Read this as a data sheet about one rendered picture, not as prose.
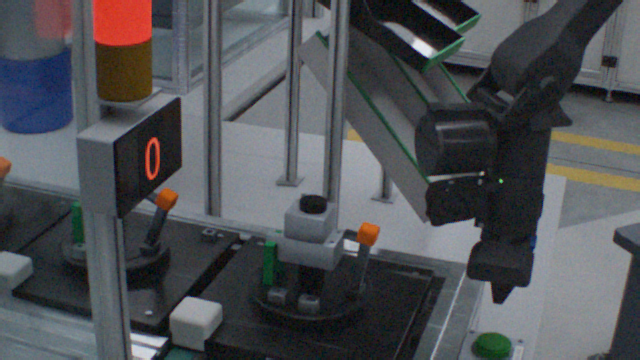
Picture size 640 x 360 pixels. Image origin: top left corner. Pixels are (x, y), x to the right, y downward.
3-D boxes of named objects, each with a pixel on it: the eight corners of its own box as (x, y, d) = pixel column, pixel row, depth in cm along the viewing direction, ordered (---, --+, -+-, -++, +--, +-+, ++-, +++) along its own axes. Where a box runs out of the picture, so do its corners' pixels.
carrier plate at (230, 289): (433, 283, 111) (435, 268, 110) (383, 395, 90) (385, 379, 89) (251, 248, 117) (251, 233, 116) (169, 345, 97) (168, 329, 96)
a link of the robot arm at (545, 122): (553, 88, 88) (471, 92, 86) (581, 108, 83) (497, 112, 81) (544, 152, 91) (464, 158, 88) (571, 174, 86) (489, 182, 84)
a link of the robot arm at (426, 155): (528, 43, 86) (417, 45, 83) (570, 68, 79) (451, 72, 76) (516, 150, 91) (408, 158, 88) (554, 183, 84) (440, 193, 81)
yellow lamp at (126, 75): (162, 87, 79) (161, 34, 77) (135, 105, 75) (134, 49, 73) (114, 80, 80) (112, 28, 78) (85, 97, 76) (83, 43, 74)
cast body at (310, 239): (344, 253, 102) (348, 196, 99) (332, 271, 98) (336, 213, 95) (273, 240, 104) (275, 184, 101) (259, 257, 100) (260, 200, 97)
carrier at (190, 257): (240, 246, 118) (240, 157, 113) (157, 342, 97) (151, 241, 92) (83, 213, 124) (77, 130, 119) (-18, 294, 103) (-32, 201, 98)
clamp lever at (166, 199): (160, 243, 108) (180, 194, 104) (153, 250, 106) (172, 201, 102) (136, 228, 108) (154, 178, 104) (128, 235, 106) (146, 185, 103)
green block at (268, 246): (276, 281, 102) (277, 242, 100) (272, 286, 101) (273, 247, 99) (266, 279, 103) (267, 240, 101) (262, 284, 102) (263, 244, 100)
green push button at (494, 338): (511, 349, 98) (514, 334, 97) (506, 369, 94) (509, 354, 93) (476, 343, 99) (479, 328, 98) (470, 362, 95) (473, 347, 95)
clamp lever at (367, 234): (366, 284, 101) (381, 225, 97) (361, 292, 99) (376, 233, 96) (336, 274, 102) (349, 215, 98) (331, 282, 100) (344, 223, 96)
